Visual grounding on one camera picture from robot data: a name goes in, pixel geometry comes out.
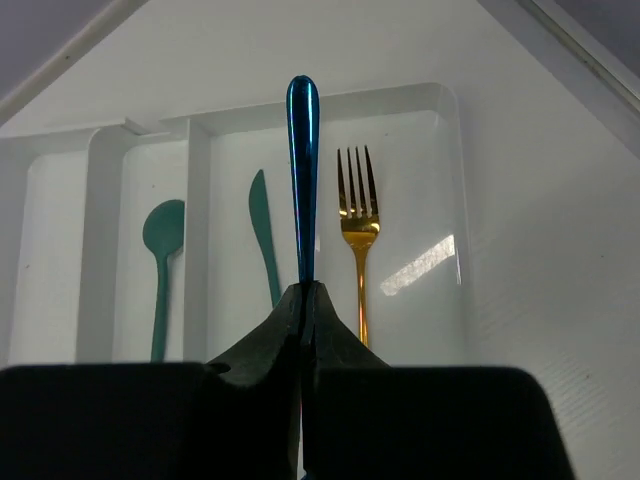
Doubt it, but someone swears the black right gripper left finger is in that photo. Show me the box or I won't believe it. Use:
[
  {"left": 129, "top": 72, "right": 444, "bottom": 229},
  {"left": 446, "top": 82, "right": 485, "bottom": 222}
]
[{"left": 1, "top": 284, "right": 304, "bottom": 479}]

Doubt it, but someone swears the gold metal fork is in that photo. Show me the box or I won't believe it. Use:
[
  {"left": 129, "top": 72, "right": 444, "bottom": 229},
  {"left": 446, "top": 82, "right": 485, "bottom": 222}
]
[{"left": 336, "top": 145, "right": 381, "bottom": 347}]

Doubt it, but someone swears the teal plastic spoon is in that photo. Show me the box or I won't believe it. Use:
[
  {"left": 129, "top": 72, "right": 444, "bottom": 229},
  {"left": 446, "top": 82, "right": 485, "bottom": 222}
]
[{"left": 142, "top": 199, "right": 185, "bottom": 362}]

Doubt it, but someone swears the aluminium side rail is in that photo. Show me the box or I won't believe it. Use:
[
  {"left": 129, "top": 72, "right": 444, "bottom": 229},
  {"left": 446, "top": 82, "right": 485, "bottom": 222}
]
[{"left": 520, "top": 1, "right": 639, "bottom": 113}]

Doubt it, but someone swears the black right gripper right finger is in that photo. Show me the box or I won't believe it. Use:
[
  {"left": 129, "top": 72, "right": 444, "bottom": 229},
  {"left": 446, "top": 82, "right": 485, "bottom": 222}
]
[{"left": 302, "top": 282, "right": 574, "bottom": 479}]

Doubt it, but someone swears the white divided utensil tray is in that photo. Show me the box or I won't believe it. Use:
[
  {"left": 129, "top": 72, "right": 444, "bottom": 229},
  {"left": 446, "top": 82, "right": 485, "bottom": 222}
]
[{"left": 1, "top": 83, "right": 470, "bottom": 366}]

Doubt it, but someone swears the blue metal fork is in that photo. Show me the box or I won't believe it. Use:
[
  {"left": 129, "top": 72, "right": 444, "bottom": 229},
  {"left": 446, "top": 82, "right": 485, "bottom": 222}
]
[{"left": 286, "top": 75, "right": 320, "bottom": 283}]

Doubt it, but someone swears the teal plastic knife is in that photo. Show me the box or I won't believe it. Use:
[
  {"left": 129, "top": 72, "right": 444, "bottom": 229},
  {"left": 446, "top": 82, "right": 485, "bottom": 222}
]
[{"left": 248, "top": 169, "right": 282, "bottom": 307}]

